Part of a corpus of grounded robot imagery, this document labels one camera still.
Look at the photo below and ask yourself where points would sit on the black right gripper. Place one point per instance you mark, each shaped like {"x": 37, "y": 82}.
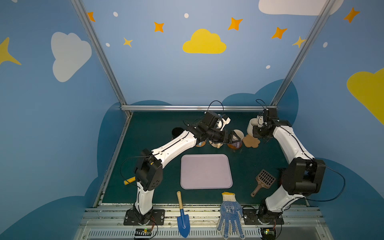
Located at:
{"x": 258, "y": 131}

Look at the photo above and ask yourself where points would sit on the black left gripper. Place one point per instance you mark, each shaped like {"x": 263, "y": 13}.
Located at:
{"x": 223, "y": 136}

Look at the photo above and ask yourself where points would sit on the lilac mug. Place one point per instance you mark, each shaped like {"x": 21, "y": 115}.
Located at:
{"x": 237, "y": 140}

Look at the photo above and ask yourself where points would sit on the white mug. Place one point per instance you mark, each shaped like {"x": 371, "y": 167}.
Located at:
{"x": 253, "y": 122}

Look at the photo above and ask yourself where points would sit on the round woven rattan coaster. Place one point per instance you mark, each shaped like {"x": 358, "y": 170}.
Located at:
{"x": 201, "y": 144}

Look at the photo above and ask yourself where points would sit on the black mug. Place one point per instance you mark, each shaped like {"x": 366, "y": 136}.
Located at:
{"x": 176, "y": 132}

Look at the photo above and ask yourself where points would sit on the brown wooden coaster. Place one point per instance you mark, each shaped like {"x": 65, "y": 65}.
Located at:
{"x": 235, "y": 146}

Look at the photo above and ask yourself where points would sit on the yellow mug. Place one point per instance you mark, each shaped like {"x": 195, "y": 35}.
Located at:
{"x": 216, "y": 145}

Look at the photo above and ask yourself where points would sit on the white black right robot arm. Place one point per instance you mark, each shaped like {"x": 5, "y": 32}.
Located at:
{"x": 300, "y": 179}

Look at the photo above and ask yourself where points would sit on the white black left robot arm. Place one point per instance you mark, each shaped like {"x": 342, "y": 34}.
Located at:
{"x": 150, "y": 165}

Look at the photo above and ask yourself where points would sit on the flower-shaped cork coaster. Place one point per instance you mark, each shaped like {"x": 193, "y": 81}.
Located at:
{"x": 251, "y": 142}

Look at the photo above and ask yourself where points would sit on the lilac plastic tray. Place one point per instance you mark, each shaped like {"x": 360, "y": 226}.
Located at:
{"x": 205, "y": 172}

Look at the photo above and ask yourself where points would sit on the brown slotted scoop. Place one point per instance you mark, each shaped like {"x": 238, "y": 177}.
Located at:
{"x": 265, "y": 180}

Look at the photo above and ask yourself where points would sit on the blue dotted work glove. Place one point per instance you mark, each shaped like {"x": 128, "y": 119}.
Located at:
{"x": 231, "y": 214}

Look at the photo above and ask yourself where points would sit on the blue garden trowel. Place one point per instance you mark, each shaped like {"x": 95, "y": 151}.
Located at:
{"x": 183, "y": 220}

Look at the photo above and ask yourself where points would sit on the yellow plastic scoop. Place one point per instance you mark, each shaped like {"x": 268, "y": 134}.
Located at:
{"x": 129, "y": 181}

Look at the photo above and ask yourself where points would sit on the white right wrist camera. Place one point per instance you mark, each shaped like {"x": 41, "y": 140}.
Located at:
{"x": 260, "y": 121}

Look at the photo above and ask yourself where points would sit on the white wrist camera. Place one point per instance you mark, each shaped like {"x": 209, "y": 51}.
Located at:
{"x": 223, "y": 121}
{"x": 260, "y": 121}

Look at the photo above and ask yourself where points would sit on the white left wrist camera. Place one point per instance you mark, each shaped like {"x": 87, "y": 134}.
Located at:
{"x": 223, "y": 121}

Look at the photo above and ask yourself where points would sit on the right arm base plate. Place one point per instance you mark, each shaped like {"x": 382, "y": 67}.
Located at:
{"x": 251, "y": 218}

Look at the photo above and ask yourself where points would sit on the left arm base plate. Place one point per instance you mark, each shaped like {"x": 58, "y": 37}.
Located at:
{"x": 153, "y": 217}

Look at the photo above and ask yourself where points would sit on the aluminium rear frame rail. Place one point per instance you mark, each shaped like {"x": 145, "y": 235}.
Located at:
{"x": 173, "y": 108}

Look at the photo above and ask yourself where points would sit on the right aluminium frame post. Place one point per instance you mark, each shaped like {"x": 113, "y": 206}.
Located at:
{"x": 311, "y": 38}

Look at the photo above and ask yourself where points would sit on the aluminium frame post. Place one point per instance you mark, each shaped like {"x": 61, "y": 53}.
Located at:
{"x": 311, "y": 38}
{"x": 88, "y": 26}

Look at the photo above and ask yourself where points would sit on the left aluminium frame post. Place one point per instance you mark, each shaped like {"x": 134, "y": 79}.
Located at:
{"x": 88, "y": 26}

